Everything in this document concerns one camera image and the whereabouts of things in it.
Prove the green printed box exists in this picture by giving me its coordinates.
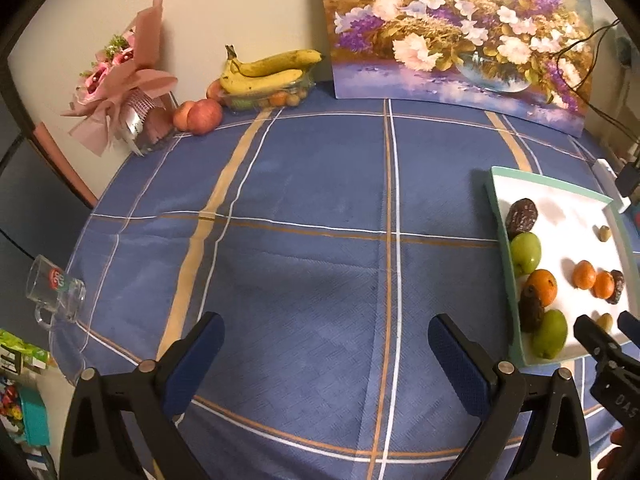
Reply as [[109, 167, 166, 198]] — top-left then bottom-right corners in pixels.
[[0, 329, 51, 376]]

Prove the small green apple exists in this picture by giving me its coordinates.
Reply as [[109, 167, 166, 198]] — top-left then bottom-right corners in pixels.
[[510, 231, 543, 276]]

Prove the clear glass mug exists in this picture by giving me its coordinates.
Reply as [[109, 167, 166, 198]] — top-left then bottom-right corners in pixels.
[[26, 255, 87, 331]]

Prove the teal box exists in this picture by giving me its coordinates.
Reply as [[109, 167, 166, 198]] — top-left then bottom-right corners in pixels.
[[17, 387, 52, 448]]

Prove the clear plastic produce container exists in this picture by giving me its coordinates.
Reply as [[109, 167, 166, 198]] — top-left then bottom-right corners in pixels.
[[220, 72, 316, 112]]

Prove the black charger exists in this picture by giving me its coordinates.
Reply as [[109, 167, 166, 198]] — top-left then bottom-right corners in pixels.
[[616, 162, 640, 198]]

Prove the white tray with teal rim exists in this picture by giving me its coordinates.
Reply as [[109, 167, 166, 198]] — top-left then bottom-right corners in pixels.
[[486, 166, 640, 367]]

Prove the large orange with stem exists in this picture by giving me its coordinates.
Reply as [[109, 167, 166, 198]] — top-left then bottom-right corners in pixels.
[[523, 269, 558, 308]]

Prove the small orange tangerine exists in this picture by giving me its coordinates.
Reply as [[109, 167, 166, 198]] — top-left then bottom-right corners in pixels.
[[592, 271, 616, 299], [572, 260, 597, 290]]

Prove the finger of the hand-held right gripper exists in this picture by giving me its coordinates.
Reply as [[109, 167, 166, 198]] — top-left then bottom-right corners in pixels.
[[573, 314, 621, 368], [617, 310, 640, 348]]

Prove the pink wrapped flower bouquet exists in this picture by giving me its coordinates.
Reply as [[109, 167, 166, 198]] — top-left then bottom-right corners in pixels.
[[61, 0, 179, 157]]

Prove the red apple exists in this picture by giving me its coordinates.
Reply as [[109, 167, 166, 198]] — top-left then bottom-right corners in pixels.
[[187, 98, 223, 136]]

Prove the black charger cable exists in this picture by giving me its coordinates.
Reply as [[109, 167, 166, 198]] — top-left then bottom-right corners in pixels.
[[550, 20, 640, 161]]

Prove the white power strip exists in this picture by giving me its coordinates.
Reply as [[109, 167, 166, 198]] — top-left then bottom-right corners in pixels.
[[595, 159, 632, 211]]

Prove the green mango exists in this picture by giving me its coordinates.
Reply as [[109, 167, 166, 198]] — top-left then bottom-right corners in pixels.
[[531, 309, 569, 360]]

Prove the flower painting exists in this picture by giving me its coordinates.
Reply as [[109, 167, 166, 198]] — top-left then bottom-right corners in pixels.
[[316, 0, 594, 137]]

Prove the yellow banana bunch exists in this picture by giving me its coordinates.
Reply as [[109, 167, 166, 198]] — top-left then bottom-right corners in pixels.
[[220, 45, 323, 96]]

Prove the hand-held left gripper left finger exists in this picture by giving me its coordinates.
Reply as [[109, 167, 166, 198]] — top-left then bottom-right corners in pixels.
[[65, 311, 226, 480]]

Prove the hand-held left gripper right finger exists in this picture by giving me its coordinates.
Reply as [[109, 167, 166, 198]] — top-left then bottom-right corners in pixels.
[[427, 313, 593, 480]]

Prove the person's right hand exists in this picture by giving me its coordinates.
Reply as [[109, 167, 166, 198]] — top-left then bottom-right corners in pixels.
[[597, 427, 640, 480]]

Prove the checked blue tablecloth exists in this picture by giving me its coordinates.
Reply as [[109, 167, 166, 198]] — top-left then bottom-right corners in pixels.
[[50, 80, 640, 480]]

